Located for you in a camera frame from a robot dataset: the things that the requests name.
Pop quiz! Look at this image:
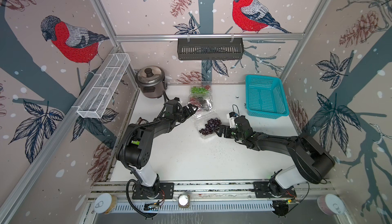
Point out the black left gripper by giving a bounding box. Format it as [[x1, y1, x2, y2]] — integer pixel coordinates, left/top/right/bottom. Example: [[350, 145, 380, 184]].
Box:
[[173, 104, 198, 123]]

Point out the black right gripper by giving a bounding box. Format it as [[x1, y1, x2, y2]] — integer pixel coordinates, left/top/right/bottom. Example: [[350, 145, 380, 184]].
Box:
[[213, 123, 246, 141]]

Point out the pink red grape bunch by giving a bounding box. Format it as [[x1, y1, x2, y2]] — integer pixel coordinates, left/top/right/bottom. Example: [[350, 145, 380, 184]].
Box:
[[189, 97, 201, 107]]

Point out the clear clamshell container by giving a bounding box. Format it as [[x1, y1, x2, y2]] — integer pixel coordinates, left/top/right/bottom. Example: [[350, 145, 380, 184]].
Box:
[[189, 94, 213, 112], [194, 112, 222, 139], [190, 84, 212, 95]]

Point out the dark purple grape bunch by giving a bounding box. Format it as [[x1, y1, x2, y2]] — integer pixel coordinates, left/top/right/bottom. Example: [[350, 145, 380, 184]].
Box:
[[199, 117, 221, 136]]

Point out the green grape bunch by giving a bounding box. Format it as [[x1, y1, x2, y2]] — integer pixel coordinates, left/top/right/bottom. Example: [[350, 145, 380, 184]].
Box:
[[190, 86, 210, 94]]

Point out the teal plastic basket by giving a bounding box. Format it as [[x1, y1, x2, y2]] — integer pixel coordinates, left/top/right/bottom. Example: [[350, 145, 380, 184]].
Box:
[[246, 75, 290, 119]]

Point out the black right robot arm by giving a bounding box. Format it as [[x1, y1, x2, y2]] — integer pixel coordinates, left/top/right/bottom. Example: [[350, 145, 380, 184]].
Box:
[[213, 116, 335, 196]]

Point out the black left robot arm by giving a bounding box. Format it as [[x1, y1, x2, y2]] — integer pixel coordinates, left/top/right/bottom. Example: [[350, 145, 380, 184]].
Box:
[[115, 93, 198, 198]]

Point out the silver rice cooker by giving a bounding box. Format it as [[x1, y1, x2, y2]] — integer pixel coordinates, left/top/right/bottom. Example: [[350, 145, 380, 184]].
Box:
[[135, 66, 167, 98]]

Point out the brown snack packet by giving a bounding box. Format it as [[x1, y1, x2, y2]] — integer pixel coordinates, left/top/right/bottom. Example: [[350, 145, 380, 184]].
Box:
[[136, 117, 148, 125]]

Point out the small round silver light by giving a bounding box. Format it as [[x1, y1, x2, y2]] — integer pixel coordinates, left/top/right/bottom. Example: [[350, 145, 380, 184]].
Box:
[[178, 194, 190, 208]]

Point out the white tape roll right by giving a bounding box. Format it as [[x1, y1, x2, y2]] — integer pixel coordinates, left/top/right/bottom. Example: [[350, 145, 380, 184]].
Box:
[[317, 194, 346, 215]]

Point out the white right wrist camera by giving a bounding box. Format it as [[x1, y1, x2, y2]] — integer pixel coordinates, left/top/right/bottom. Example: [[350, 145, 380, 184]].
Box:
[[227, 112, 238, 129]]

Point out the black hanging wire basket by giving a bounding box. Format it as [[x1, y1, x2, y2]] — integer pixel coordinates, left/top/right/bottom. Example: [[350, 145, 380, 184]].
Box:
[[177, 38, 245, 61]]

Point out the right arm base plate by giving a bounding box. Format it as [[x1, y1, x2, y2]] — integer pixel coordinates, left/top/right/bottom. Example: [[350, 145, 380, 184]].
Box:
[[252, 181, 297, 198]]

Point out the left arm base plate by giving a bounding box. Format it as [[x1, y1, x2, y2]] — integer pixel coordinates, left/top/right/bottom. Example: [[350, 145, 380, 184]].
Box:
[[132, 183, 174, 200]]

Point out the white wire mesh shelf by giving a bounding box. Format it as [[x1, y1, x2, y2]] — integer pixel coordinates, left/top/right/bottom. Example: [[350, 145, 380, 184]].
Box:
[[77, 53, 130, 118]]

